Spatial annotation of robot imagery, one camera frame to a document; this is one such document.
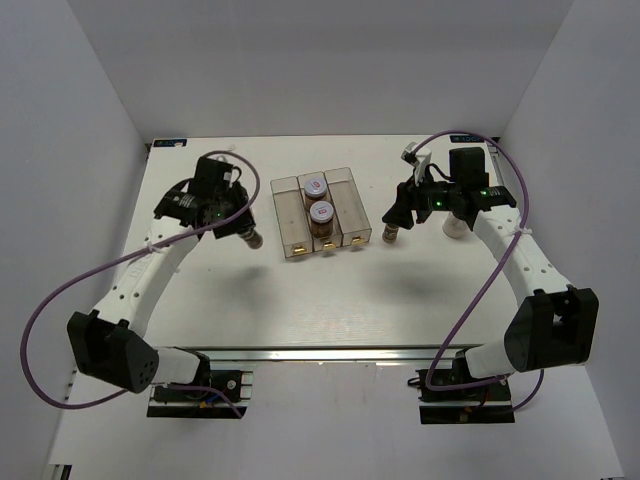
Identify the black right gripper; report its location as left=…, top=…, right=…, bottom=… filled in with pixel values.
left=382, top=166, right=461, bottom=230

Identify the small black-cap spice bottle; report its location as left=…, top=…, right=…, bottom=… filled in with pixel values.
left=382, top=224, right=399, bottom=244

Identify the white salt shaker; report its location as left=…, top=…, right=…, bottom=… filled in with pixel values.
left=442, top=212, right=469, bottom=239

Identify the brown jar white lid front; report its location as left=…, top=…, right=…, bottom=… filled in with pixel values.
left=309, top=201, right=334, bottom=238

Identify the brown jar white lid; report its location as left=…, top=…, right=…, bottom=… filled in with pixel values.
left=303, top=176, right=328, bottom=208
left=309, top=201, right=334, bottom=238

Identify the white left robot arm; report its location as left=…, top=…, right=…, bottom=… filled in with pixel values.
left=67, top=151, right=263, bottom=399

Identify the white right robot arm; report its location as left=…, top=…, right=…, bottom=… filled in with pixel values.
left=382, top=145, right=599, bottom=399

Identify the right clear organizer bin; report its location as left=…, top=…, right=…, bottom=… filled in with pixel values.
left=324, top=167, right=372, bottom=247

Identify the clear organizer bin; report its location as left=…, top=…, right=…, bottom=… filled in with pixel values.
left=271, top=176, right=313, bottom=259
left=324, top=167, right=372, bottom=247
left=297, top=172, right=341, bottom=252

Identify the left clear organizer bin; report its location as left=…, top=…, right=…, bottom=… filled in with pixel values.
left=271, top=176, right=313, bottom=259

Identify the middle clear organizer bin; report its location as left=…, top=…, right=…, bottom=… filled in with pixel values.
left=297, top=172, right=341, bottom=252

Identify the blue label sticker right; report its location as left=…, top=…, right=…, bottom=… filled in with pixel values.
left=449, top=134, right=485, bottom=144

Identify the blue label sticker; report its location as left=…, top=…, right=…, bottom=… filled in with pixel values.
left=152, top=138, right=187, bottom=148
left=449, top=134, right=485, bottom=144

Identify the blue label sticker left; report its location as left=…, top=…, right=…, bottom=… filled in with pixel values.
left=152, top=138, right=187, bottom=148

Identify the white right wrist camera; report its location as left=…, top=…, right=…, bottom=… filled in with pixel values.
left=401, top=142, right=433, bottom=186

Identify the aluminium table edge rail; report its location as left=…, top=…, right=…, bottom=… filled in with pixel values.
left=189, top=344, right=501, bottom=364

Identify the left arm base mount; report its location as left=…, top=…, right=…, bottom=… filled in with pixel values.
left=146, top=353, right=254, bottom=420

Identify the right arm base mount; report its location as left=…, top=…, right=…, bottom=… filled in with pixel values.
left=407, top=370, right=515, bottom=425

